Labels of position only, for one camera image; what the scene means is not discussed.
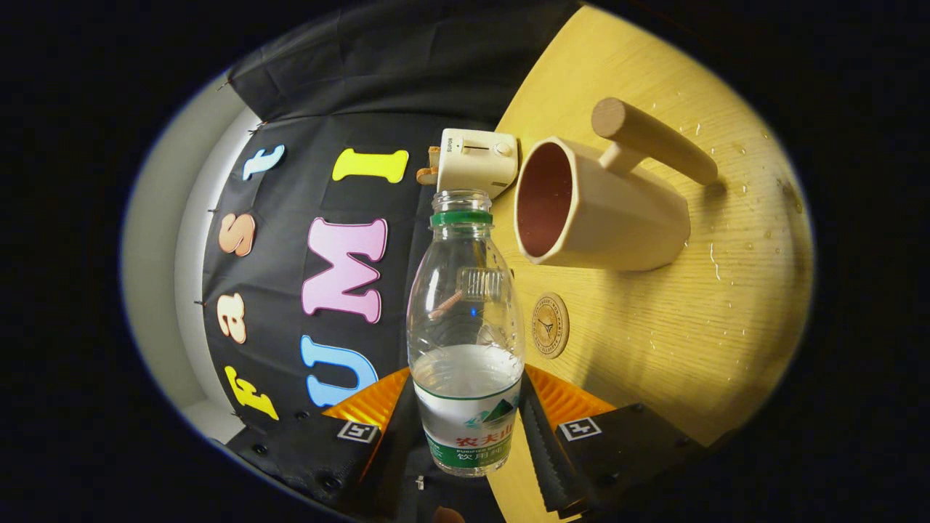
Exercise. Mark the black backdrop cloth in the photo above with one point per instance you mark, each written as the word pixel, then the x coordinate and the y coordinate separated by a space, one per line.
pixel 407 87

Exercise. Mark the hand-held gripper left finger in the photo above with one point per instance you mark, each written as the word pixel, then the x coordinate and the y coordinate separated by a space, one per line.
pixel 385 465

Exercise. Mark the clear plastic juice bottle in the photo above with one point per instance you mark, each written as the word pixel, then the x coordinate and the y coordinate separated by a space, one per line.
pixel 465 407

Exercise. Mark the brown toast slice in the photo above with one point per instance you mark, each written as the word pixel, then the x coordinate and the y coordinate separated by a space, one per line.
pixel 426 176
pixel 434 156

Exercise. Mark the white toaster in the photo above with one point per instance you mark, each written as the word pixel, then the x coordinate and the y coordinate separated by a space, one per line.
pixel 472 163

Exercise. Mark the round cork coaster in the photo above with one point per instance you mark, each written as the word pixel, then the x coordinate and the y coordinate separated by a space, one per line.
pixel 550 325

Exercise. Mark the wooden table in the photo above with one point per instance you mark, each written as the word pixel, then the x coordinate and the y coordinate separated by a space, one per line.
pixel 654 349

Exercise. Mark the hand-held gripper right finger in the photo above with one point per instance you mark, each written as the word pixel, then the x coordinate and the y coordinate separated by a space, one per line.
pixel 552 465

